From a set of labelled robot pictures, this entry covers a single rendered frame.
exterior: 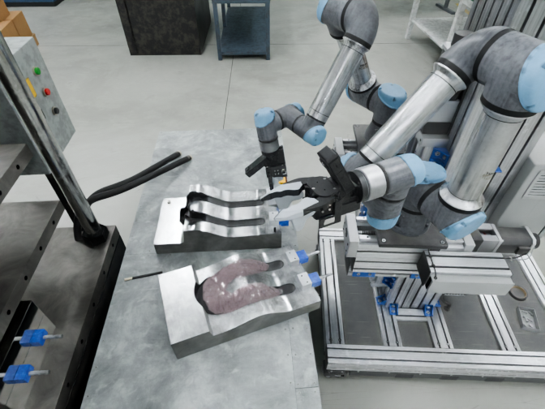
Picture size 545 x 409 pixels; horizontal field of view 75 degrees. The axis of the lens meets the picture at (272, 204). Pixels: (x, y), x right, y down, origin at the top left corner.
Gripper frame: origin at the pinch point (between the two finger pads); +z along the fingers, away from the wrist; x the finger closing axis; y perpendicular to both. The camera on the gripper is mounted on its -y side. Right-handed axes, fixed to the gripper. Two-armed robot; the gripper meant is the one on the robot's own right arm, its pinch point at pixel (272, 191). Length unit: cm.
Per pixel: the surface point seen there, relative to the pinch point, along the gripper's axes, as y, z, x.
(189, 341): -30, 9, -59
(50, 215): -77, -18, -20
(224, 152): -24, 4, 49
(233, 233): -17.0, 5.6, -15.8
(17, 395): -79, 9, -69
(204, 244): -29.1, 8.0, -17.2
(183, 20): -89, -15, 379
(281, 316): -2, 16, -49
